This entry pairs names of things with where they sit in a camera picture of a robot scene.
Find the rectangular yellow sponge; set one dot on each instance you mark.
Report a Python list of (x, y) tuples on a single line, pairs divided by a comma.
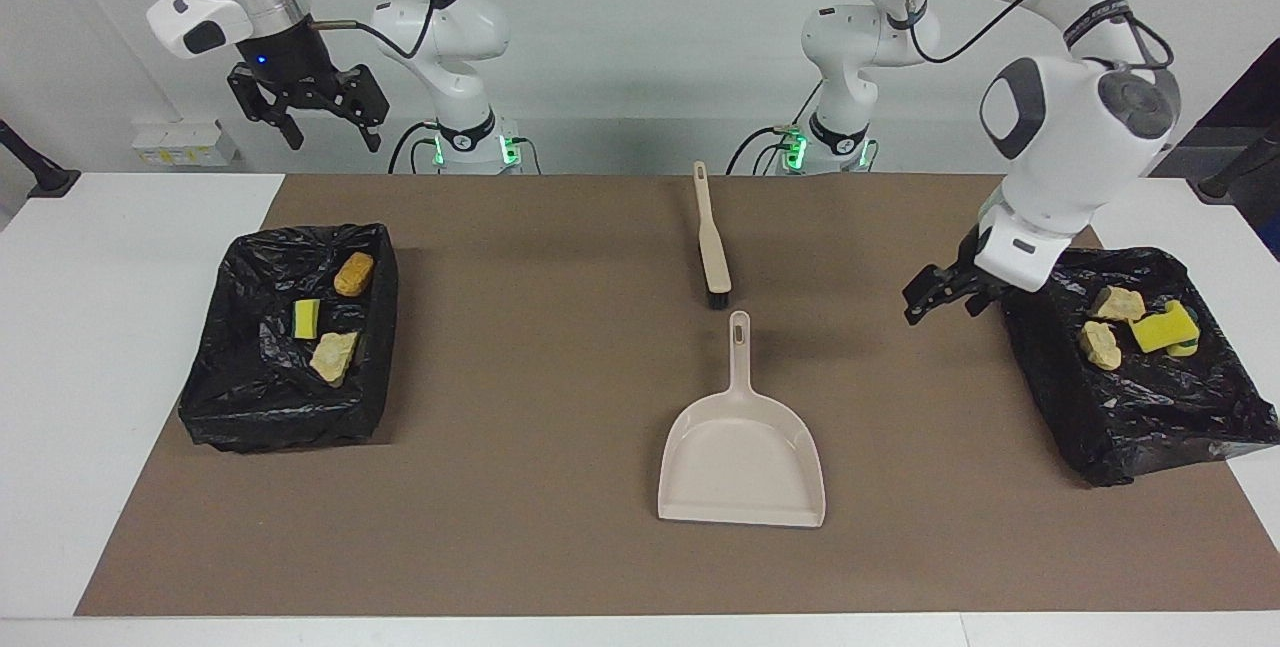
[(1158, 331)]

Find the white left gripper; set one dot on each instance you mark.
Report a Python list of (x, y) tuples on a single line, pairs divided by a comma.
[(1020, 252)]

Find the large striped croissant piece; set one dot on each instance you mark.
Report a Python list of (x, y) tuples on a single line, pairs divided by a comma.
[(333, 357)]

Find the small striped croissant piece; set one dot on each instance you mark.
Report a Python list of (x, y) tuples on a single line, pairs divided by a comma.
[(1100, 345)]

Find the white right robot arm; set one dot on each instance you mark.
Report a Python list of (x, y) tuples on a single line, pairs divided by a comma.
[(450, 27)]

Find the black camera stand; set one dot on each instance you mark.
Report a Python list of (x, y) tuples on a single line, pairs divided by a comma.
[(1225, 182), (45, 177)]

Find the black background panel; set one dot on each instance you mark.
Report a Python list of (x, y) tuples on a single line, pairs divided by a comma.
[(1255, 107)]

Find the yellow sponge wedge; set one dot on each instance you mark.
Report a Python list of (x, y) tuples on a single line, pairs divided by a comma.
[(307, 319)]

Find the black bag-lined bin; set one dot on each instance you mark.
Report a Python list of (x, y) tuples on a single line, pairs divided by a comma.
[(250, 397), (1130, 417)]

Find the notched yellow sponge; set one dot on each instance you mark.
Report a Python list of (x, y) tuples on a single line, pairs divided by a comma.
[(1186, 339)]

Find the brown bread roll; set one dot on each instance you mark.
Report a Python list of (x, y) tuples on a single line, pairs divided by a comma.
[(353, 274)]

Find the pale crusty bread chunk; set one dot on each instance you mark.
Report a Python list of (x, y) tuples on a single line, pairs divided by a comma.
[(1118, 304)]

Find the beige brush with black bristles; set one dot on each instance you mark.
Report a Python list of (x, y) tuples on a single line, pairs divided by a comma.
[(712, 247)]

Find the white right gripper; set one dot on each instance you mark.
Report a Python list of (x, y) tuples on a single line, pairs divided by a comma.
[(280, 37)]

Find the white wall socket box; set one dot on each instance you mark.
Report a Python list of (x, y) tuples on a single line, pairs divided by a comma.
[(185, 145)]

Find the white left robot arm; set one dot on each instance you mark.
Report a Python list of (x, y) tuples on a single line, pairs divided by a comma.
[(1060, 127)]

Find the beige plastic dustpan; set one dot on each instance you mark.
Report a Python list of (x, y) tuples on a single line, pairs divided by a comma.
[(740, 457)]

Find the brown table mat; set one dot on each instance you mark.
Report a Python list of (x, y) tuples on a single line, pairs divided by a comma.
[(500, 527)]

